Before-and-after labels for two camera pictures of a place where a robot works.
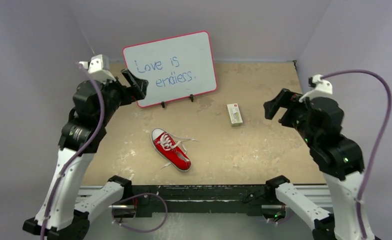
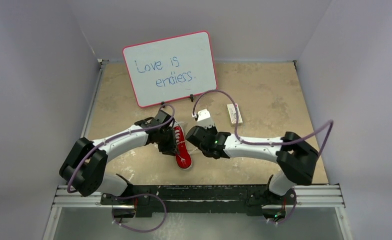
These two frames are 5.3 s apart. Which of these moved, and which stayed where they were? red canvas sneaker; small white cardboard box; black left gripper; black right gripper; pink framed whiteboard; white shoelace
Moved: red canvas sneaker; black right gripper; black left gripper; white shoelace
Stayed: small white cardboard box; pink framed whiteboard
